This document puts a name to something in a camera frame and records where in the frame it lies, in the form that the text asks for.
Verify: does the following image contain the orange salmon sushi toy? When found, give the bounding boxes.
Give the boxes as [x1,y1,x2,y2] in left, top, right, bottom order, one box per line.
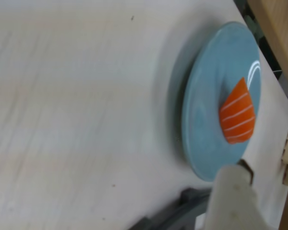
[218,77,256,145]

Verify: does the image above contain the light wooden board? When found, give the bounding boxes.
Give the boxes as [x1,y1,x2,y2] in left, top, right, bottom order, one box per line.
[246,0,288,101]

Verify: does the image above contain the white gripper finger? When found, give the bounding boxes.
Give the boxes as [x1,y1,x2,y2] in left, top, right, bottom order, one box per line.
[203,159,273,230]

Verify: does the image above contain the blue round dish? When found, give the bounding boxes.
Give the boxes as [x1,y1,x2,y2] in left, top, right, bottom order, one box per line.
[169,21,262,182]

